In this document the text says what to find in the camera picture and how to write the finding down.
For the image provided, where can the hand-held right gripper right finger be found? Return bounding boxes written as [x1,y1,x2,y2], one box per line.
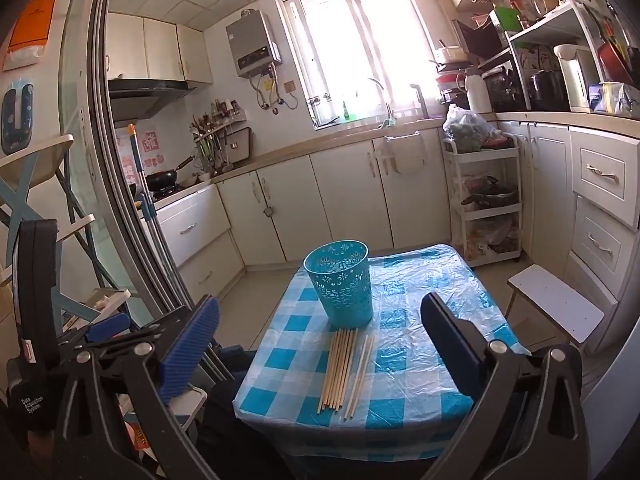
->
[420,291,592,480]

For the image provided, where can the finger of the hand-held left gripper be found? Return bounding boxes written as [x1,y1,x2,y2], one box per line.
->
[60,312,133,348]

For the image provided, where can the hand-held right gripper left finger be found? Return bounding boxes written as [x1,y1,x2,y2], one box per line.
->
[52,295,223,480]

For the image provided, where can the row of wooden chopsticks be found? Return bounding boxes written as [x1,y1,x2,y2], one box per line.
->
[316,327,376,420]

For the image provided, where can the teal cutout plastic basket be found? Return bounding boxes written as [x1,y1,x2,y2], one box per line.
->
[303,240,375,327]

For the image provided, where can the person's dark trousers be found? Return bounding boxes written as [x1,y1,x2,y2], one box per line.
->
[195,345,311,480]

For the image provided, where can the blue checked plastic tablecloth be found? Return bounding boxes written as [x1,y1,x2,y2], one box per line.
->
[232,244,531,463]

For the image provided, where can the red printed paper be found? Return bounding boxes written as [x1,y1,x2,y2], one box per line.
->
[127,422,151,453]

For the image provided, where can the white low stool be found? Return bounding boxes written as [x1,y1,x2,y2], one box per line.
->
[505,264,606,348]

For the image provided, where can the plastic bags of food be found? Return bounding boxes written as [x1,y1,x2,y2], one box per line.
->
[465,220,518,261]

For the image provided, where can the cream cabinet with wide drawers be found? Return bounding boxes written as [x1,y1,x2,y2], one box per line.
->
[152,185,246,306]

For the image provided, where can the blue broom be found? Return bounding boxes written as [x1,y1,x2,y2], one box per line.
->
[127,124,188,311]

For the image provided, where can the wooden folding rack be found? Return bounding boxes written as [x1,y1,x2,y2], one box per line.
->
[0,134,131,331]

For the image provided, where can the black frying pan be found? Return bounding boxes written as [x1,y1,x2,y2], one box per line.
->
[145,156,195,192]

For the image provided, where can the lidded metal pot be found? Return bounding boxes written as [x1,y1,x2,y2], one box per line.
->
[460,180,518,211]

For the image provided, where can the cream base cabinet with doors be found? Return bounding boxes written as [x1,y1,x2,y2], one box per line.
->
[215,127,453,266]

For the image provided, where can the white tiered trolley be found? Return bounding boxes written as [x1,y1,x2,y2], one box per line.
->
[442,132,523,267]

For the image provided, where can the white hanging cloth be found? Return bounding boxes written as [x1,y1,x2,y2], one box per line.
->
[382,130,428,176]

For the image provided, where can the cream cabinet with panelled drawers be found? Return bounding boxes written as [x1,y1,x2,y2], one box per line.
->
[500,120,640,356]

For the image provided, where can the plastic bag of greens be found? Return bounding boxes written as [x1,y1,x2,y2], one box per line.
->
[442,104,503,153]

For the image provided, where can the beige kitchen countertop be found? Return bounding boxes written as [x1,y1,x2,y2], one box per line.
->
[150,110,640,206]

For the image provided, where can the range hood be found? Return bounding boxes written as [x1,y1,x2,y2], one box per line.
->
[107,79,197,122]

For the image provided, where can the metal sink faucet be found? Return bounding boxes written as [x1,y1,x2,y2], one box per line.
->
[410,84,431,117]

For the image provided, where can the black toaster oven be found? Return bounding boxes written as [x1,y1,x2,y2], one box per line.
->
[482,62,528,112]

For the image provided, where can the black cooking pot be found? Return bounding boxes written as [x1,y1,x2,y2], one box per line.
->
[529,70,571,111]

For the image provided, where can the orange paper notice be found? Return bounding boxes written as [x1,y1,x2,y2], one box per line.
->
[2,0,57,71]

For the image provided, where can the plastic wrapped container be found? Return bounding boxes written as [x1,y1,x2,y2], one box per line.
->
[597,81,640,118]

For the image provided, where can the black box appliance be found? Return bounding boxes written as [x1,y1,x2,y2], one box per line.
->
[452,17,508,61]

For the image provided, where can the kitchen window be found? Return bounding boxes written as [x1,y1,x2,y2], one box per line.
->
[275,0,441,128]

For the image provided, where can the grey gas water heater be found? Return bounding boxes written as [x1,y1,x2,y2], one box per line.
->
[225,9,283,79]

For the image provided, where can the red hanging pan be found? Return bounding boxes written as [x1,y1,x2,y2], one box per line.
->
[597,42,633,86]

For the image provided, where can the green box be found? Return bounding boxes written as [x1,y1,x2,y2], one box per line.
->
[492,5,523,33]

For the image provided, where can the white countertop shelf rack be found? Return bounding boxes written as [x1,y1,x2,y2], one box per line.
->
[500,0,608,113]

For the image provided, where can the blue plastic wall hook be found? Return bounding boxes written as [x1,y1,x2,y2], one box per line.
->
[0,82,36,156]

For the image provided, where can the sliding door frame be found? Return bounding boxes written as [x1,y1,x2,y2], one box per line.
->
[57,0,201,321]

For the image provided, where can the wall rack of kitchen utensils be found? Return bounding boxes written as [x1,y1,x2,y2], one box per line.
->
[190,100,248,173]

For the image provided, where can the cream wall cabinets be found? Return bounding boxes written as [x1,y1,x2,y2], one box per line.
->
[106,12,215,86]

